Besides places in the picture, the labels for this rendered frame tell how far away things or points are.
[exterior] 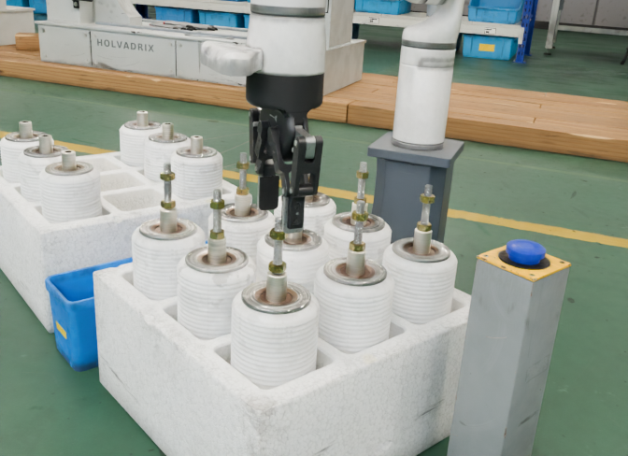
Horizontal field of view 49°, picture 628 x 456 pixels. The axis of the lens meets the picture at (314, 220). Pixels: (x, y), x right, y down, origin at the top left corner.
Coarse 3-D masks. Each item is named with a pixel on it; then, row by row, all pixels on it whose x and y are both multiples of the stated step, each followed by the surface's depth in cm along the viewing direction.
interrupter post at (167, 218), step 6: (162, 210) 89; (168, 210) 89; (174, 210) 89; (162, 216) 89; (168, 216) 89; (174, 216) 89; (162, 222) 89; (168, 222) 89; (174, 222) 90; (162, 228) 90; (168, 228) 89; (174, 228) 90
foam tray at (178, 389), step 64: (128, 320) 87; (448, 320) 86; (128, 384) 91; (192, 384) 76; (320, 384) 72; (384, 384) 79; (448, 384) 88; (192, 448) 80; (256, 448) 68; (320, 448) 75; (384, 448) 84
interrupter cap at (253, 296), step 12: (252, 288) 75; (264, 288) 76; (288, 288) 76; (300, 288) 76; (252, 300) 73; (264, 300) 73; (288, 300) 74; (300, 300) 73; (264, 312) 71; (276, 312) 70; (288, 312) 71
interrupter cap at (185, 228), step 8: (144, 224) 91; (152, 224) 91; (184, 224) 92; (192, 224) 92; (144, 232) 88; (152, 232) 89; (160, 232) 90; (176, 232) 90; (184, 232) 89; (192, 232) 89; (168, 240) 87
